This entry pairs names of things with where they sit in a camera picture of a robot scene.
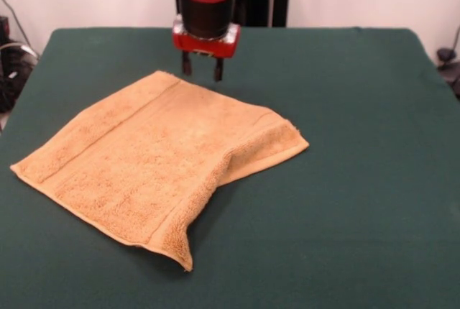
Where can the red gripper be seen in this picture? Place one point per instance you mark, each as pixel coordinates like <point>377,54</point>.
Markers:
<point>208,47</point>

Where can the tan terry towel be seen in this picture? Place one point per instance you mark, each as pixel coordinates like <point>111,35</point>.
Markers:
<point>161,165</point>

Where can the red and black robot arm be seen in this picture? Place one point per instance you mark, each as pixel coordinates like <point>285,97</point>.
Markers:
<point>208,0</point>

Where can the dark green table cloth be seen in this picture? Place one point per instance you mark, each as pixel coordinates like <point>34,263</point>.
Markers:
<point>359,179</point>

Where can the grey tripod base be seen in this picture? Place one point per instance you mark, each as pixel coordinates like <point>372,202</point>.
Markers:
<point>445,54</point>

